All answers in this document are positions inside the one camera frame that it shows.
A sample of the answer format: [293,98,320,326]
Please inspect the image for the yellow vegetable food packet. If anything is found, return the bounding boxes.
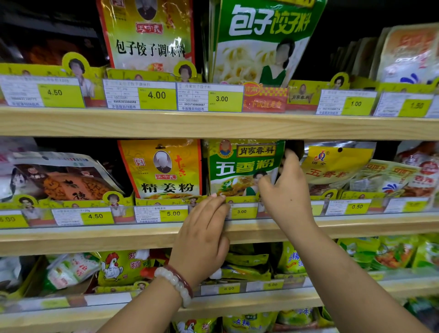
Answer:
[118,139,204,200]

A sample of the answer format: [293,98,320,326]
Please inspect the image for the green five spice packets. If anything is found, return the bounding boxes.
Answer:
[208,139,285,199]

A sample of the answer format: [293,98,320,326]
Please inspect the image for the yellow dumpling seasoning packets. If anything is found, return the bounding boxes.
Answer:
[96,0,196,75]

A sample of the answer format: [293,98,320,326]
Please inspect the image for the red white printed packet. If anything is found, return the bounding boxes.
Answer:
[396,140,439,200]

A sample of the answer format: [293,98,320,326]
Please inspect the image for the rows of assorted seasoning packets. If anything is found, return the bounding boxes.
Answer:
[0,233,439,333]

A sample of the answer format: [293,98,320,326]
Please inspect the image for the white bead bracelet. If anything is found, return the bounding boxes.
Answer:
[154,266,193,308]

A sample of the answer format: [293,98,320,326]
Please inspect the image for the yellow seasoning packet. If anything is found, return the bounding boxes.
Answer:
[302,140,377,196]

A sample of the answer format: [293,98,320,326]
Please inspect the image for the brown orange packet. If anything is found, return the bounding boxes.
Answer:
[0,27,104,70]

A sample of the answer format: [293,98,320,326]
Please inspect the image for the person's right hand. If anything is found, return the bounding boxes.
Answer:
[257,150,316,234]

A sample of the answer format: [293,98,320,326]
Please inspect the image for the orange seasoning packet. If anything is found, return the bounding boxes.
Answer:
[377,24,439,86]

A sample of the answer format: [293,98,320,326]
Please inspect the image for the dark red bracelet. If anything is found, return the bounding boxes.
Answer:
[165,263,196,297]

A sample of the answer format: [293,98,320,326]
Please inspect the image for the person's right forearm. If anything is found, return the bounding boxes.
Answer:
[288,223,429,333]

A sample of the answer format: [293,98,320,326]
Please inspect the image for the row of yellow price tags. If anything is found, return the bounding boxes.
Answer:
[0,191,439,231]
[0,51,439,119]

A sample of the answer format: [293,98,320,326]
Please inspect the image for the pale yellow packet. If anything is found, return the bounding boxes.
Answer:
[350,159,419,199]

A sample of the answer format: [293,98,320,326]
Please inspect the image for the wooden store shelving with goods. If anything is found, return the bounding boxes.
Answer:
[0,0,439,333]

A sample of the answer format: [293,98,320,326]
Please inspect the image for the red brown clear packet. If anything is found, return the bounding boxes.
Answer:
[7,151,124,203]

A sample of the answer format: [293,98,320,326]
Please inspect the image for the green dumpling food packet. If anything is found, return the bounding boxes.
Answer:
[209,0,328,89]

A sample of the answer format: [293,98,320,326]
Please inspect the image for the person's left hand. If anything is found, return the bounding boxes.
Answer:
[168,193,232,288]

